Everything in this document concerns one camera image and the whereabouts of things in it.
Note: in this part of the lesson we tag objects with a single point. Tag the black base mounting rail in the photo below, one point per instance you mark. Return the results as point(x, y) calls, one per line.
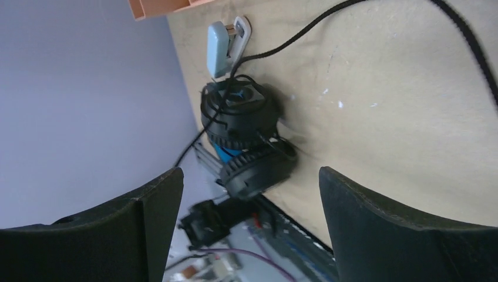
point(211, 221)

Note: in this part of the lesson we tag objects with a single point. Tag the peach plastic file organizer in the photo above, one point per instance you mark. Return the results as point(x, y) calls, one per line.
point(142, 9)

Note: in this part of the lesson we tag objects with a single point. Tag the light blue stapler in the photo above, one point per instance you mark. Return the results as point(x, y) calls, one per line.
point(226, 45)

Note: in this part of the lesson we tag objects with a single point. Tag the black and blue headphones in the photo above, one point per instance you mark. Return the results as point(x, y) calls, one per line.
point(240, 117)

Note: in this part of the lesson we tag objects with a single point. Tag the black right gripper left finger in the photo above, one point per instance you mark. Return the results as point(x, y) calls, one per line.
point(127, 238)

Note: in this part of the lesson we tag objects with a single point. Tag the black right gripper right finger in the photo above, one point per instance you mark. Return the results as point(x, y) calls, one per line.
point(376, 238)

